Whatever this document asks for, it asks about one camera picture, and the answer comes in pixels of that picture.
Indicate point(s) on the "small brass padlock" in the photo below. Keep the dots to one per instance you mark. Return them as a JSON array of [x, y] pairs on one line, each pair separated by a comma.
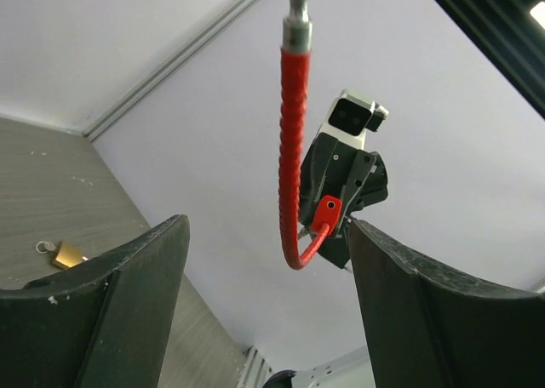
[[62, 255]]

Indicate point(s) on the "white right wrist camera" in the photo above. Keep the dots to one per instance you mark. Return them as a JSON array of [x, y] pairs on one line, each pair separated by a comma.
[[350, 117]]

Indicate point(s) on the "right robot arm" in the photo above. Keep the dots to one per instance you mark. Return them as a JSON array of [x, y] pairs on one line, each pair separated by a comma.
[[356, 177]]

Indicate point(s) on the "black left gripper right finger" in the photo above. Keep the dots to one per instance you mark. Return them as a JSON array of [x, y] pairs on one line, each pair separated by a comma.
[[428, 324]]

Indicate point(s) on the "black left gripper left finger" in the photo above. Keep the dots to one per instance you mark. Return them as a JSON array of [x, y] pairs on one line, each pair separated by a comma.
[[103, 323]]

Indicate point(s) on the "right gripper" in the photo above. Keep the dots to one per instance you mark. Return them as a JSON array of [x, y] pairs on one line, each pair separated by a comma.
[[333, 168]]

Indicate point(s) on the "red cable seal lock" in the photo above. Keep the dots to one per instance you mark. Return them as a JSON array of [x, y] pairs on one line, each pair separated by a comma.
[[294, 68]]

